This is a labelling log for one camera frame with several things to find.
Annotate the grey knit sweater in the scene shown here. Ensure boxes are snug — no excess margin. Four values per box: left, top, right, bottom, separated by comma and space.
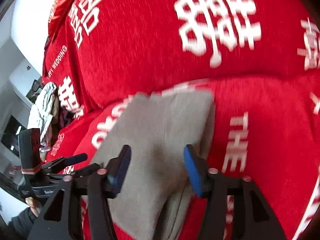
92, 90, 214, 239

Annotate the person's left hand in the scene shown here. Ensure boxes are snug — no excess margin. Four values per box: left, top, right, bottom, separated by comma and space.
25, 197, 41, 217

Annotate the dark bedside furniture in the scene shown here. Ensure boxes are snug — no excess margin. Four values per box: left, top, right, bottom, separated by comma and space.
0, 114, 28, 181

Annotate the dark plaid garment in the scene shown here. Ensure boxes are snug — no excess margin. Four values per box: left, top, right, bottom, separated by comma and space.
58, 107, 75, 129

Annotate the light floral crumpled cloth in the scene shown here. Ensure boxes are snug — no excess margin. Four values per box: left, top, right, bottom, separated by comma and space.
27, 82, 59, 153

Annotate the red wedding bedspread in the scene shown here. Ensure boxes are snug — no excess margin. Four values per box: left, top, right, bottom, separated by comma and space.
42, 0, 319, 239

